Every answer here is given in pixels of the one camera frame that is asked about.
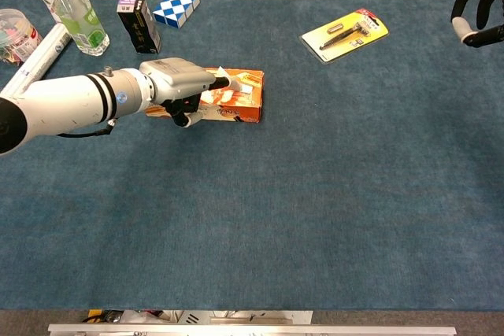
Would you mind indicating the orange cardboard box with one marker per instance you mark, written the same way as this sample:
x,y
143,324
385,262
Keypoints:
x,y
248,108

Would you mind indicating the blue felt table cloth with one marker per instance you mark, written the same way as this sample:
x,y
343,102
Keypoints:
x,y
252,214

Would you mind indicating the clear plastic water bottle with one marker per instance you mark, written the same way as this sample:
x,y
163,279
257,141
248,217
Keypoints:
x,y
82,21

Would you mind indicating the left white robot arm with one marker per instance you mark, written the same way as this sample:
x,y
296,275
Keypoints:
x,y
67,104

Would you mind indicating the clear jar colourful contents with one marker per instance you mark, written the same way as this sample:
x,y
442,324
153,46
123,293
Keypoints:
x,y
15,37

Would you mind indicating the blue white snake puzzle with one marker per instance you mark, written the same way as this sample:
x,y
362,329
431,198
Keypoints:
x,y
177,5

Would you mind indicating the aluminium profile rail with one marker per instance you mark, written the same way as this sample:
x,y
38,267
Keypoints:
x,y
252,329

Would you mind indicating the white rolled paper tube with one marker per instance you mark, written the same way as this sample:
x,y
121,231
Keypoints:
x,y
43,58

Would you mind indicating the yellow razor blister pack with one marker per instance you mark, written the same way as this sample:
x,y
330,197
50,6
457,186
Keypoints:
x,y
342,37

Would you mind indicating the white metal base plate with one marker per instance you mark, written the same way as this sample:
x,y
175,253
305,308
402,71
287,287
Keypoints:
x,y
275,317

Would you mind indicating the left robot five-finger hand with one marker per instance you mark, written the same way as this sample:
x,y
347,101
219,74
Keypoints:
x,y
177,76

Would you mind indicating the black purple small carton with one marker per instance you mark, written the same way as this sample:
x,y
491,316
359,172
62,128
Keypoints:
x,y
139,29

